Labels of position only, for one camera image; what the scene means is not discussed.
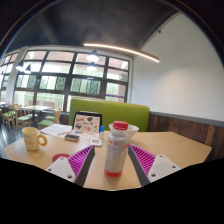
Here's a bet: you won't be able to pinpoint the red-capped clear drink bottle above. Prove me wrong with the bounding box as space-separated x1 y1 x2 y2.
103 120 130 178

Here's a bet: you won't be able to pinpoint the dark pendant ceiling lamps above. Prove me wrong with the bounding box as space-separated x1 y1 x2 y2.
14 49 100 75

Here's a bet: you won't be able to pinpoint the long curved linear light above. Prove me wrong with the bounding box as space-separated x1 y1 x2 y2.
83 42 161 64

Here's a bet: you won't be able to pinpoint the white ceramic bowl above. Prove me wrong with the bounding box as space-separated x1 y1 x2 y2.
108 122 140 141

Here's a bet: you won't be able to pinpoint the wooden chairs with green seats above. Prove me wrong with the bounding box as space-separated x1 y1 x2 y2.
1 103 62 131

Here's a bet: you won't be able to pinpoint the wooden dining table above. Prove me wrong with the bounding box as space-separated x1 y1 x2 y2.
20 104 53 124

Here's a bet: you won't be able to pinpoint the small dark box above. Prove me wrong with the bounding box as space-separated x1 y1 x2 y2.
64 133 81 143

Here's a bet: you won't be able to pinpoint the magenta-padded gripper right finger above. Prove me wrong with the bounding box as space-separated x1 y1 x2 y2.
128 144 183 187

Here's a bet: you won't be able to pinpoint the white paper sheets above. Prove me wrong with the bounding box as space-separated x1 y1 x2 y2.
39 123 73 138

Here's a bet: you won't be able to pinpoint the cream mug with yellow handle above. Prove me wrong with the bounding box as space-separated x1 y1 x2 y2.
21 126 48 152

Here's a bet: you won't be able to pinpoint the small white box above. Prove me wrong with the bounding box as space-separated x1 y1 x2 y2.
90 137 103 147

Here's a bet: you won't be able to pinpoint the green upholstered bench sofa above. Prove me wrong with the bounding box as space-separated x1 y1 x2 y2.
68 96 151 133

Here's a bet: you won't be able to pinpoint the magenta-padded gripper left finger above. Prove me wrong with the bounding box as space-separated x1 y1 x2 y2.
45 144 96 187

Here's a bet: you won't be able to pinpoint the black-framed picture tablet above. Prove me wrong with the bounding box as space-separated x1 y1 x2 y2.
71 111 103 138

